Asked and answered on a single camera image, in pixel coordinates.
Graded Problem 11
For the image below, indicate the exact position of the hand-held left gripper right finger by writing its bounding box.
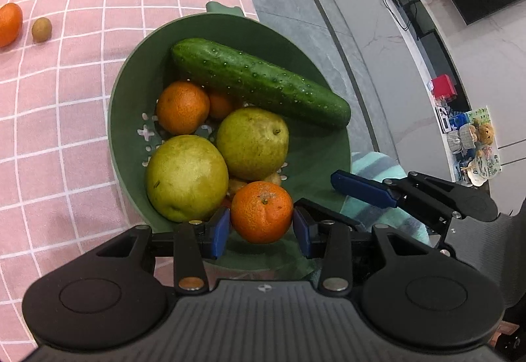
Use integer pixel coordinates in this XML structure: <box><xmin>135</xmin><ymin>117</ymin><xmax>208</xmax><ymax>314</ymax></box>
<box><xmin>293</xmin><ymin>206</ymin><xmax>430</xmax><ymax>294</ymax></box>

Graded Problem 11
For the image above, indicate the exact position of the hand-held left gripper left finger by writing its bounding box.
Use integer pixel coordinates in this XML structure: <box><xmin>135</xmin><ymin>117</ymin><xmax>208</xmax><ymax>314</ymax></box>
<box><xmin>88</xmin><ymin>206</ymin><xmax>231</xmax><ymax>295</ymax></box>

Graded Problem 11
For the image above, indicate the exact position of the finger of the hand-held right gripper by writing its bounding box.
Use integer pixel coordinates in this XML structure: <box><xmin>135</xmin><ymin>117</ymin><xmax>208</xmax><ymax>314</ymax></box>
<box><xmin>295</xmin><ymin>199</ymin><xmax>367</xmax><ymax>232</ymax></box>
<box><xmin>331</xmin><ymin>170</ymin><xmax>499</xmax><ymax>239</ymax></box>

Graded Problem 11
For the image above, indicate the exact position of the teal striped towel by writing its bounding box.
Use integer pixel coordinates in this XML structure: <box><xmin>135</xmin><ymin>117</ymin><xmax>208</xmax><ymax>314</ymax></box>
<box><xmin>340</xmin><ymin>152</ymin><xmax>430</xmax><ymax>248</ymax></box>

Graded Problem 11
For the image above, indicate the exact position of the large yellow-green pear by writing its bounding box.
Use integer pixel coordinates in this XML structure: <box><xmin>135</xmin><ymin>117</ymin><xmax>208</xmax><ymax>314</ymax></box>
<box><xmin>146</xmin><ymin>135</ymin><xmax>229</xmax><ymax>223</ymax></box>

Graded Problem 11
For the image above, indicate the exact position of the small orange tangerine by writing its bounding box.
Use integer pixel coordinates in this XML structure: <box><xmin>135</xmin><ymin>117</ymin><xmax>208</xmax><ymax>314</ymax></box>
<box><xmin>207</xmin><ymin>88</ymin><xmax>238</xmax><ymax>120</ymax></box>

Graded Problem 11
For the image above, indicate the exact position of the low white tv cabinet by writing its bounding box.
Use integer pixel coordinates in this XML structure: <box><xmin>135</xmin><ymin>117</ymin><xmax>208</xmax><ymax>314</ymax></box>
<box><xmin>288</xmin><ymin>0</ymin><xmax>526</xmax><ymax>198</ymax></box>

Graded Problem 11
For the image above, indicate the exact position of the pink checkered tablecloth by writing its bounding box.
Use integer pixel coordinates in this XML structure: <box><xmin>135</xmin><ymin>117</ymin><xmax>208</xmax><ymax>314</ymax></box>
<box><xmin>0</xmin><ymin>0</ymin><xmax>260</xmax><ymax>346</ymax></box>

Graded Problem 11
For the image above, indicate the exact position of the red box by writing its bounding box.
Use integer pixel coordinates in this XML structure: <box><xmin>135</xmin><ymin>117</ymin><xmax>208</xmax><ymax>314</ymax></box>
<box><xmin>430</xmin><ymin>74</ymin><xmax>458</xmax><ymax>102</ymax></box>

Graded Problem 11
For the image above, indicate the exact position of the green colander bowl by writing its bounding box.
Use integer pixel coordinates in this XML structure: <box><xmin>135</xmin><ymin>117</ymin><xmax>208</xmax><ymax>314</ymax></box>
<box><xmin>108</xmin><ymin>1</ymin><xmax>353</xmax><ymax>274</ymax></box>

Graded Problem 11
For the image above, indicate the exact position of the green cucumber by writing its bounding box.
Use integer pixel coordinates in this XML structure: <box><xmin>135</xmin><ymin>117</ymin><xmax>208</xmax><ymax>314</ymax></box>
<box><xmin>171</xmin><ymin>38</ymin><xmax>352</xmax><ymax>129</ymax></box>

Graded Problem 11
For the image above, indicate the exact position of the plush toy bag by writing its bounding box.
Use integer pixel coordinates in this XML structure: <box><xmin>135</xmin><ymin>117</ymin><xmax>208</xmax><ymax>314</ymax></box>
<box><xmin>443</xmin><ymin>107</ymin><xmax>503</xmax><ymax>187</ymax></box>

